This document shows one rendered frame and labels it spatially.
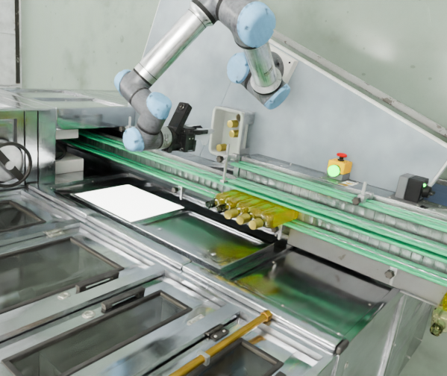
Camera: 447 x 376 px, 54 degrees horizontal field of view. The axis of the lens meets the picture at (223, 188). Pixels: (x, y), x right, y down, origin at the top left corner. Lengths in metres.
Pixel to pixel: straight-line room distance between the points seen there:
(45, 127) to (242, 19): 1.26
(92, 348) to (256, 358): 0.41
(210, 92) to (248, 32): 0.89
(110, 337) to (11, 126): 1.26
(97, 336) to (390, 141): 1.19
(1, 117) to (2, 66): 3.04
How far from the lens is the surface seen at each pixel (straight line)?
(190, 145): 1.52
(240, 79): 1.72
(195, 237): 1.71
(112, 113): 2.46
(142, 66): 1.40
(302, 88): 1.88
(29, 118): 2.22
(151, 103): 1.32
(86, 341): 1.23
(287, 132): 1.91
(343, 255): 1.74
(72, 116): 2.33
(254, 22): 1.31
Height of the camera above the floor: 2.39
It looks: 50 degrees down
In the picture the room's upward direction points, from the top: 104 degrees counter-clockwise
